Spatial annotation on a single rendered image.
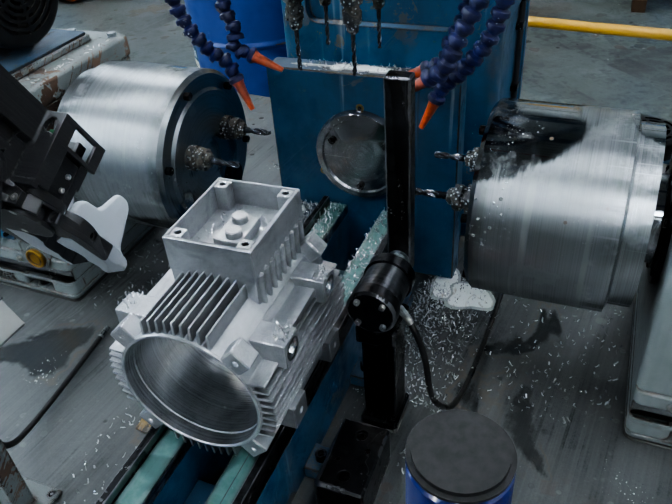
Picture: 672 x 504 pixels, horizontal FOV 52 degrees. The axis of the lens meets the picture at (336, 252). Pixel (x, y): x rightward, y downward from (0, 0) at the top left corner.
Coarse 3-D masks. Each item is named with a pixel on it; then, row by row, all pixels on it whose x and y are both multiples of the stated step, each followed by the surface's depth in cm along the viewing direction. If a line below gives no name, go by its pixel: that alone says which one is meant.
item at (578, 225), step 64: (512, 128) 79; (576, 128) 77; (640, 128) 77; (448, 192) 85; (512, 192) 77; (576, 192) 74; (640, 192) 73; (512, 256) 79; (576, 256) 76; (640, 256) 74
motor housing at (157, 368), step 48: (192, 288) 67; (288, 288) 72; (336, 288) 77; (144, 336) 65; (192, 336) 63; (240, 336) 66; (144, 384) 73; (192, 384) 78; (240, 384) 79; (288, 384) 68; (192, 432) 74; (240, 432) 72
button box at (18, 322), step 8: (0, 304) 73; (0, 312) 73; (8, 312) 73; (0, 320) 72; (8, 320) 73; (16, 320) 74; (0, 328) 72; (8, 328) 73; (16, 328) 73; (0, 336) 72; (8, 336) 72; (0, 344) 72
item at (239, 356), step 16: (304, 240) 75; (320, 240) 76; (128, 320) 67; (112, 336) 67; (128, 336) 66; (224, 352) 64; (240, 352) 62; (256, 352) 64; (240, 368) 63; (144, 416) 74; (256, 448) 70
